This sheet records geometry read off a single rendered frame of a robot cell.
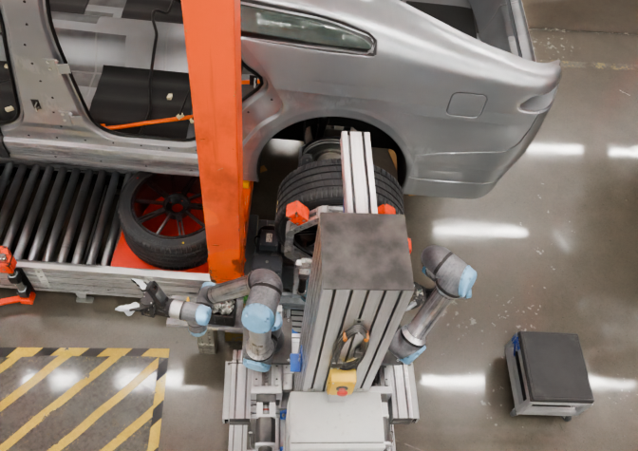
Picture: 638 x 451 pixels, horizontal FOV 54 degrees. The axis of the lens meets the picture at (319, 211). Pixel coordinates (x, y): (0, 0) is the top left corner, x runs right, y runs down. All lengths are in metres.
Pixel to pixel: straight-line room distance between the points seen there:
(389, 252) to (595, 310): 2.84
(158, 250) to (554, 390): 2.26
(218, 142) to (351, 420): 1.14
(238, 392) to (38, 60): 1.74
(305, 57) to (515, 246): 2.26
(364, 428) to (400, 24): 1.65
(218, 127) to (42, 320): 2.06
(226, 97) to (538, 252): 2.83
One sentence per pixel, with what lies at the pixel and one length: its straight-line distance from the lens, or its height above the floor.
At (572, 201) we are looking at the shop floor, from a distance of 4.88.
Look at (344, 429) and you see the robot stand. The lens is 2.37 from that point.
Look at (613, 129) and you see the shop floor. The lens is 5.55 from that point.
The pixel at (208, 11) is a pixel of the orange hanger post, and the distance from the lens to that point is 2.02.
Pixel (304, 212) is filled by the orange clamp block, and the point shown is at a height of 1.09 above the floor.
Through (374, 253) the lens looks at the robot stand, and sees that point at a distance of 1.74.
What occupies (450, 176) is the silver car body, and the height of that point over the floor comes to 0.94.
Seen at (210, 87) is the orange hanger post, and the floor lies 1.94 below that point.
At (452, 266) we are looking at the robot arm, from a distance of 2.53.
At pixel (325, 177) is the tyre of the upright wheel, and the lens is 2.97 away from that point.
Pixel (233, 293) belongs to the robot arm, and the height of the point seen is 1.27.
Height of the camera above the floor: 3.49
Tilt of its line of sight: 55 degrees down
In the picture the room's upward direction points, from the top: 9 degrees clockwise
